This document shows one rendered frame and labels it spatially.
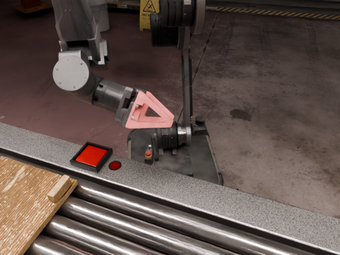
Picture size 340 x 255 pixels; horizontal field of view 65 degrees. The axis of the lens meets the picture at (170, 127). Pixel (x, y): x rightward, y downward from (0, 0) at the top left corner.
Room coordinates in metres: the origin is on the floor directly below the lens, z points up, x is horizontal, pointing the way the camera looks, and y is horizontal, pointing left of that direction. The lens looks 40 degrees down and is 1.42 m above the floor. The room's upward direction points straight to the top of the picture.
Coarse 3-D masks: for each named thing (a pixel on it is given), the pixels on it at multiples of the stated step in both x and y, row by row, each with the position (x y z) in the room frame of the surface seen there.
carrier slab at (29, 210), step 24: (0, 168) 0.43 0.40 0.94; (24, 168) 0.43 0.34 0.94; (0, 192) 0.36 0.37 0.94; (24, 192) 0.36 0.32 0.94; (48, 192) 0.36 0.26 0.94; (0, 216) 0.30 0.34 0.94; (24, 216) 0.30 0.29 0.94; (48, 216) 0.30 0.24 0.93; (0, 240) 0.25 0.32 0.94; (24, 240) 0.25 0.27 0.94
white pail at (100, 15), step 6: (90, 0) 4.09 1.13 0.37; (96, 0) 4.12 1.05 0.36; (102, 0) 4.11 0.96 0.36; (90, 6) 3.87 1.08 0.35; (96, 6) 3.86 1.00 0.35; (102, 6) 3.90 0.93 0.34; (96, 12) 3.86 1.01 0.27; (102, 12) 3.89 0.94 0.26; (96, 18) 3.87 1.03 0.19; (102, 18) 3.89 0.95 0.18; (96, 24) 3.87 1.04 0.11; (102, 24) 3.88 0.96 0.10; (108, 24) 3.97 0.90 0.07; (102, 30) 3.88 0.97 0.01
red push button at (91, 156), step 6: (84, 150) 0.50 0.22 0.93; (90, 150) 0.50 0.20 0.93; (96, 150) 0.50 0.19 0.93; (102, 150) 0.50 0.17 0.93; (78, 156) 0.47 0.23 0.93; (84, 156) 0.47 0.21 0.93; (90, 156) 0.47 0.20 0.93; (96, 156) 0.47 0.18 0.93; (102, 156) 0.47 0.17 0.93; (84, 162) 0.45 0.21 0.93; (90, 162) 0.45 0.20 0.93; (96, 162) 0.45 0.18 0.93
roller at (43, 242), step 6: (36, 240) 0.26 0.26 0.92; (42, 240) 0.26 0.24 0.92; (48, 240) 0.26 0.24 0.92; (54, 240) 0.26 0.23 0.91; (30, 246) 0.25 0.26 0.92; (36, 246) 0.25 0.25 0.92; (42, 246) 0.25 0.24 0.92; (48, 246) 0.25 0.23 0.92; (54, 246) 0.25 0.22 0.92; (60, 246) 0.25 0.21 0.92; (66, 246) 0.25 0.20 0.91; (30, 252) 0.24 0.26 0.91; (36, 252) 0.24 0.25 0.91; (42, 252) 0.24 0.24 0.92; (48, 252) 0.24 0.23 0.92; (54, 252) 0.24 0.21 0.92; (60, 252) 0.24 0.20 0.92; (66, 252) 0.24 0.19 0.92; (72, 252) 0.24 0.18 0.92; (78, 252) 0.24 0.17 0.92
